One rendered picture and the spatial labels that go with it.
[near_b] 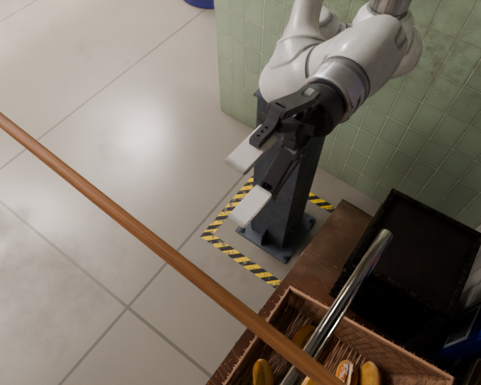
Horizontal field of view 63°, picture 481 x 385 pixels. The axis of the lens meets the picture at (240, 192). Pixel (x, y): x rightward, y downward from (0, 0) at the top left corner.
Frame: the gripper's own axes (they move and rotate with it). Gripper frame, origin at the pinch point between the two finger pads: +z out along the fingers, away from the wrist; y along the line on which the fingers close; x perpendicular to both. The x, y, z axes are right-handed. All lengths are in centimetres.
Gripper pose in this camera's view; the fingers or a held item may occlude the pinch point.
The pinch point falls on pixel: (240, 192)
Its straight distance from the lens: 51.3
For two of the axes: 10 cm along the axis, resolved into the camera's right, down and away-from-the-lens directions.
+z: -6.2, 6.7, -4.1
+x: -7.8, -5.3, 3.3
